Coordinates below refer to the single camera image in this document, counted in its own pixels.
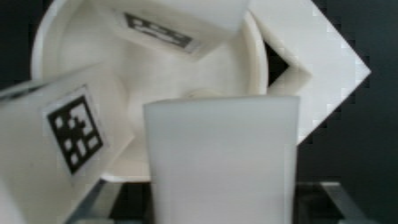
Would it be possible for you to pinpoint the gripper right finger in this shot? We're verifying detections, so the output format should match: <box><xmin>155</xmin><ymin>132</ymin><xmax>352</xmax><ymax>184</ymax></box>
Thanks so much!
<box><xmin>295</xmin><ymin>182</ymin><xmax>381</xmax><ymax>224</ymax></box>

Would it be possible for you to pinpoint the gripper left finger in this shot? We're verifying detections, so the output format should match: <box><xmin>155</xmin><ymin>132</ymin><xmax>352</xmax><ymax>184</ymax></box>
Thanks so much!
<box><xmin>64</xmin><ymin>181</ymin><xmax>151</xmax><ymax>224</ymax></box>

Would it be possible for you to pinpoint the white stool leg with tag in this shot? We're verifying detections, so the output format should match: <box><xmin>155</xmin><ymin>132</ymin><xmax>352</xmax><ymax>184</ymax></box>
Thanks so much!
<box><xmin>0</xmin><ymin>64</ymin><xmax>134</xmax><ymax>224</ymax></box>

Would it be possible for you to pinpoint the white right fence wall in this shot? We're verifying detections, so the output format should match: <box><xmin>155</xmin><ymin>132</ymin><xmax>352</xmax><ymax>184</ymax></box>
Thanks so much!
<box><xmin>249</xmin><ymin>0</ymin><xmax>372</xmax><ymax>143</ymax></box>

